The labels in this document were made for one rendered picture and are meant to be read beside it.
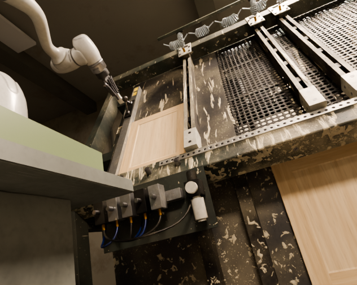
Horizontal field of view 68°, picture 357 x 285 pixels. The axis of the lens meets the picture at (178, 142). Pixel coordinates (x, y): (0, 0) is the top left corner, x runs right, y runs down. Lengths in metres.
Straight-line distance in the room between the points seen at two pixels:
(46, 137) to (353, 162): 1.13
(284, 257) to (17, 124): 1.08
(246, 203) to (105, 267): 3.19
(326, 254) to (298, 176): 0.31
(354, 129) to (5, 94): 1.10
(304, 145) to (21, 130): 0.90
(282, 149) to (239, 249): 0.49
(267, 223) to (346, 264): 0.31
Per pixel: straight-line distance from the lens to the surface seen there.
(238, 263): 1.29
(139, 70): 2.18
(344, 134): 1.11
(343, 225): 1.27
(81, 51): 1.58
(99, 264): 4.23
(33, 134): 0.61
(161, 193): 1.01
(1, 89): 0.83
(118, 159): 1.40
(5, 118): 0.58
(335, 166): 1.29
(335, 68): 1.33
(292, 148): 1.07
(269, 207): 1.27
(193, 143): 1.14
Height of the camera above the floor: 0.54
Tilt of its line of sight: 21 degrees up
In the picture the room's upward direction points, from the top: 13 degrees counter-clockwise
